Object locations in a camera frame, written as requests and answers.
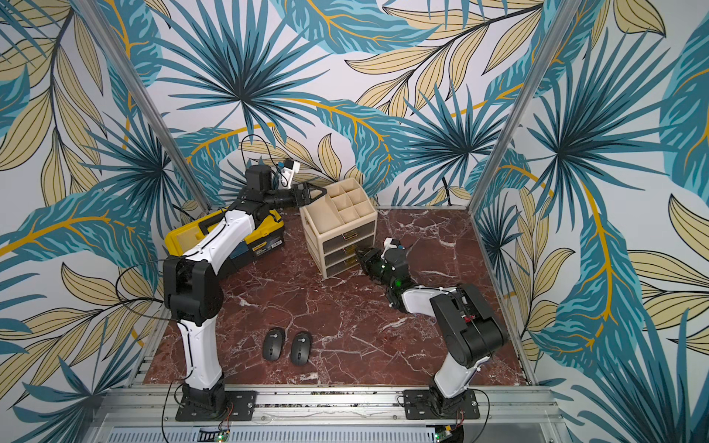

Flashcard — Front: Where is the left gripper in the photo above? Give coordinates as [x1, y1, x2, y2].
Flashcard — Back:
[265, 180, 328, 210]

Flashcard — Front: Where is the corner aluminium post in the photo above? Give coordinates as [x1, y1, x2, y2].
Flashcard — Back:
[468, 0, 580, 217]
[75, 0, 212, 213]

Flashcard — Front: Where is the beige drawer organizer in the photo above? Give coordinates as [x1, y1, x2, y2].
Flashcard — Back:
[299, 178, 378, 279]

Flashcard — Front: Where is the yellow black toolbox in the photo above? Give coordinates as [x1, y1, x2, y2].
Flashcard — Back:
[165, 210, 284, 280]

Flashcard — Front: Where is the black Lecoo mouse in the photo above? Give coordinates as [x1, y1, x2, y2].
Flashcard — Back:
[290, 332, 313, 367]
[262, 327, 286, 362]

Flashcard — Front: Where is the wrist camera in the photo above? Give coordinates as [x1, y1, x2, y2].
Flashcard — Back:
[278, 159, 301, 189]
[382, 237, 401, 254]

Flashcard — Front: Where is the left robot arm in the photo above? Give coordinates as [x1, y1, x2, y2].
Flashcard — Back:
[164, 160, 326, 417]

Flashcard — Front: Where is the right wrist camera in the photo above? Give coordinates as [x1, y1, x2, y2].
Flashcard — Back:
[382, 237, 401, 254]

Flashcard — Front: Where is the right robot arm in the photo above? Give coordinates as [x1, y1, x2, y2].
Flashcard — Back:
[356, 239, 509, 420]

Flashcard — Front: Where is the aluminium front rail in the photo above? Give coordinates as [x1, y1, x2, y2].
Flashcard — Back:
[84, 385, 572, 442]

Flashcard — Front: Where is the left corner aluminium post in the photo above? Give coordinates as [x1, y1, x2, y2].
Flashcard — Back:
[75, 0, 212, 213]

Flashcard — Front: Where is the right corner aluminium post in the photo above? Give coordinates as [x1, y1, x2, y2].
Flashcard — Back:
[468, 0, 580, 217]

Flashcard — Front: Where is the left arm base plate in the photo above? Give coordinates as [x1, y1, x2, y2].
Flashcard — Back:
[175, 389, 257, 422]

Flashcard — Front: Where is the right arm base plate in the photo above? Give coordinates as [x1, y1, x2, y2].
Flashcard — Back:
[403, 387, 480, 420]

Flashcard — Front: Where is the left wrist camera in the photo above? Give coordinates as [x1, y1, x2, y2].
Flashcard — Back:
[278, 159, 301, 189]

